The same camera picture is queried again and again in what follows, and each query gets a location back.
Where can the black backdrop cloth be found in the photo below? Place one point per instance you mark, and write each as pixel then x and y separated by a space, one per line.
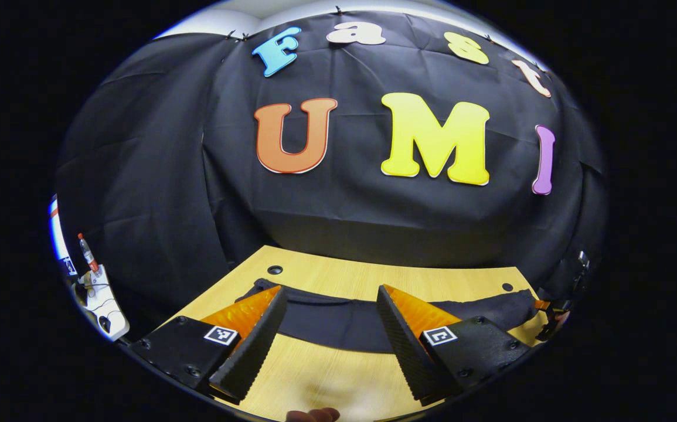
pixel 168 146

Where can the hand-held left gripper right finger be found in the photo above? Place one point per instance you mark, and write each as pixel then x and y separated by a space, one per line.
pixel 400 346

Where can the dark blue jeans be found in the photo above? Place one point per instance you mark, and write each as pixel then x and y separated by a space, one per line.
pixel 338 322

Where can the white side table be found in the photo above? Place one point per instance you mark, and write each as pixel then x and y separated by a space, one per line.
pixel 104 305

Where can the clear bottle red cap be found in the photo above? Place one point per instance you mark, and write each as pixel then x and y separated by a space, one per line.
pixel 86 252

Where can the white blue banner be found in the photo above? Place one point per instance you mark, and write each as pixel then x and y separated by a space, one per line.
pixel 58 234

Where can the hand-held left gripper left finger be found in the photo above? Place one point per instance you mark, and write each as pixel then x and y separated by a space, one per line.
pixel 256 351

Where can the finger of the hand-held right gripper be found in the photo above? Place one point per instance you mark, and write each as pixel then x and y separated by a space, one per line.
pixel 549 325

